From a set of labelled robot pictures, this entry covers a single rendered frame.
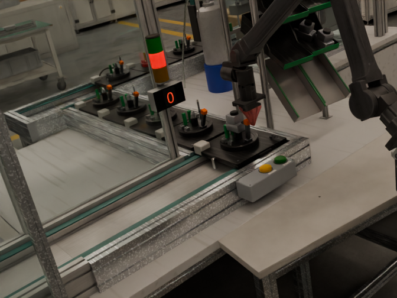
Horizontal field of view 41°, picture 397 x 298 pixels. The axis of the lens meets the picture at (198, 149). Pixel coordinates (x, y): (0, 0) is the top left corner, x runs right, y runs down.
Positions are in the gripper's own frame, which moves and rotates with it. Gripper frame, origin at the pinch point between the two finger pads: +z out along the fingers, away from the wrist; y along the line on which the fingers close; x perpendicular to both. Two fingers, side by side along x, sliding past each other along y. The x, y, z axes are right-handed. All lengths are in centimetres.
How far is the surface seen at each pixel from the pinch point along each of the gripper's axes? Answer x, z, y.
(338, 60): -56, 20, -119
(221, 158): -5.5, 9.5, 11.7
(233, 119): -7.1, -1.2, 2.4
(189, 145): -24.7, 9.4, 10.9
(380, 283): 16, 90, -43
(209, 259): 15.2, 26.3, 39.4
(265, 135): -4.9, 9.6, -9.6
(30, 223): 12, -10, 84
